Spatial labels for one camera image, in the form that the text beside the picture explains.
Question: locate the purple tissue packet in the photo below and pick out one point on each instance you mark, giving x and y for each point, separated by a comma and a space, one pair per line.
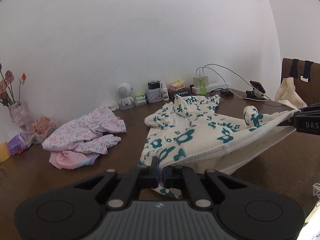
18, 144

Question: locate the cream cloth bag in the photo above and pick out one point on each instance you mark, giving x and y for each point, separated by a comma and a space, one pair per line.
286, 94

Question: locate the pink floral baby garment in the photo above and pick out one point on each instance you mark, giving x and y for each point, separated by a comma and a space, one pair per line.
79, 142

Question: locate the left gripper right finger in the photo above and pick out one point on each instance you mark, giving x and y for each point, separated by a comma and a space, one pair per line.
188, 182

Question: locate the pink dried flower bundle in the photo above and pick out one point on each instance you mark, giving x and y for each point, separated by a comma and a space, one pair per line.
42, 128

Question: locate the green spray bottle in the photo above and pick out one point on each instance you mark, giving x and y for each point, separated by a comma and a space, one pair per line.
202, 85

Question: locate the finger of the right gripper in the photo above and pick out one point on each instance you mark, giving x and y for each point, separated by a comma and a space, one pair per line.
288, 122
311, 109

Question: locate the vase with dried roses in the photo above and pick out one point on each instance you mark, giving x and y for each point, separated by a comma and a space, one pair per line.
17, 108

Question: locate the phone on black stand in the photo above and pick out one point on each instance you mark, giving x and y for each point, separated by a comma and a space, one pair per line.
258, 92

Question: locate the small green white box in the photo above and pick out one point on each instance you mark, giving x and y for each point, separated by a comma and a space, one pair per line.
140, 99

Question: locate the grey patterned tin box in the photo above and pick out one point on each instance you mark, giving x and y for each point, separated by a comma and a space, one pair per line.
154, 95

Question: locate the white power strip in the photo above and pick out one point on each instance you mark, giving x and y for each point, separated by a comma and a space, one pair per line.
211, 87

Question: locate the yellow cup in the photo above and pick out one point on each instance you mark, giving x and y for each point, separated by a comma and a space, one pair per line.
4, 152

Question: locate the white teal floral garment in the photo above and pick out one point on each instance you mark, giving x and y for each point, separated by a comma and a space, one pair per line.
190, 132

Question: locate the white small spray bottle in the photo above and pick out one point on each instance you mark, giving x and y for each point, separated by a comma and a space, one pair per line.
164, 91

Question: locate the black tissue box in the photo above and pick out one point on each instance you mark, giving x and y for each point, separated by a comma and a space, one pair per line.
181, 92

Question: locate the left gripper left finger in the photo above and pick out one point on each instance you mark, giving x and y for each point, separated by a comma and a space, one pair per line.
132, 183

